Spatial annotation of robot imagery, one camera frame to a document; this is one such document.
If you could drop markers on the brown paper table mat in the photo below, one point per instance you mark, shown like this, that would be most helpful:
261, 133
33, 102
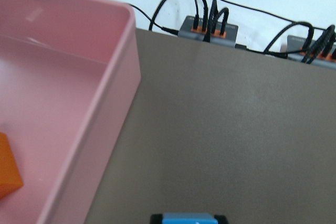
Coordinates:
224, 131

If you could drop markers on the small blue block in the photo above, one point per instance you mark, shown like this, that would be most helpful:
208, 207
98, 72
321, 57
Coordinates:
188, 218

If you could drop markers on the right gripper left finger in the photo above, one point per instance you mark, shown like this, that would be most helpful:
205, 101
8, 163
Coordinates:
156, 219

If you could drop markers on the pink plastic box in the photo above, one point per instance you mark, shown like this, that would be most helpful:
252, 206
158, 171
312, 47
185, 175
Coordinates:
69, 72

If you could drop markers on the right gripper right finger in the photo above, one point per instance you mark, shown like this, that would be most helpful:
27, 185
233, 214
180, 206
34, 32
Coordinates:
221, 219

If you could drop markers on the orange block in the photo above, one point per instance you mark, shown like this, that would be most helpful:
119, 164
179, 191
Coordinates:
11, 179

